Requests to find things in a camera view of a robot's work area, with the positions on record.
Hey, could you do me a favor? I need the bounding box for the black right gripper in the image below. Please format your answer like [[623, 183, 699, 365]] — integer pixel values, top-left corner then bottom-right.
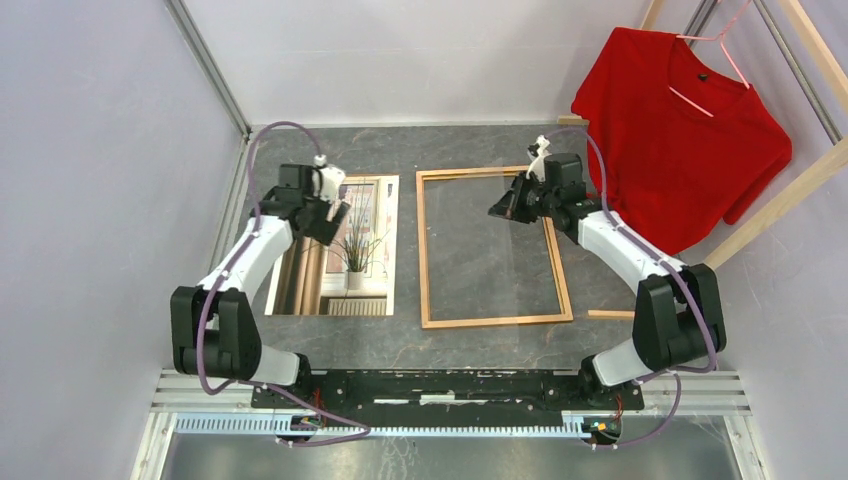
[[489, 171, 559, 224]]

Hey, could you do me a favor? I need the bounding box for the plant window photo print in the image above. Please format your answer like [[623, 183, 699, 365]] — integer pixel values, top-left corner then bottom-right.
[[264, 175, 400, 317]]

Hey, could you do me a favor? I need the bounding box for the clear acrylic sheet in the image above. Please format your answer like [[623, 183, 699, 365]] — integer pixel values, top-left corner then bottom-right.
[[423, 173, 564, 321]]

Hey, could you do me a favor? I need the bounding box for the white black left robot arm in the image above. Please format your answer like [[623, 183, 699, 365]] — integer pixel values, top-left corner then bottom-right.
[[170, 165, 350, 408]]

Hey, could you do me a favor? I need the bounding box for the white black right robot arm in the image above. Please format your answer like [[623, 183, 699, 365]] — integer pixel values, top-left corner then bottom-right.
[[488, 154, 727, 408]]

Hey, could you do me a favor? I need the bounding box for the red t-shirt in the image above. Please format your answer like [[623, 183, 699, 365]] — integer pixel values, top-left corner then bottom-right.
[[570, 26, 794, 257]]

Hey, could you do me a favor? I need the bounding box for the pink clothes hanger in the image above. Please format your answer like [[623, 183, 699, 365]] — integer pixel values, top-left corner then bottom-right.
[[667, 0, 755, 119]]

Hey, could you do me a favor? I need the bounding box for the wooden clothes rack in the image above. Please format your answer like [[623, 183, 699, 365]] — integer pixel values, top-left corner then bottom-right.
[[556, 0, 848, 323]]

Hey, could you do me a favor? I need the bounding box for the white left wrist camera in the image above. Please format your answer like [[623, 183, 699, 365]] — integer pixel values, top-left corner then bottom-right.
[[312, 154, 346, 203]]

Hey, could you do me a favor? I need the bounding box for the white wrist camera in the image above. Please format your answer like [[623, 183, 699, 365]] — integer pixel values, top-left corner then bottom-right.
[[525, 135, 550, 182], [312, 154, 346, 203]]

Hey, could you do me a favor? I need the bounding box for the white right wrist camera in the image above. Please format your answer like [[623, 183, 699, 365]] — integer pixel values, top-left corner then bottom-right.
[[525, 135, 550, 182]]

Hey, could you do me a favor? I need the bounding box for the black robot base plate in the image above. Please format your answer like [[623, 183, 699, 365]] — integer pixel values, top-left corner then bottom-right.
[[288, 369, 645, 428]]

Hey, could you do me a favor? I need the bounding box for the aluminium rail frame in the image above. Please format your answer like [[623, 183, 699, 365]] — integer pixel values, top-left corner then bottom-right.
[[132, 369, 770, 479]]

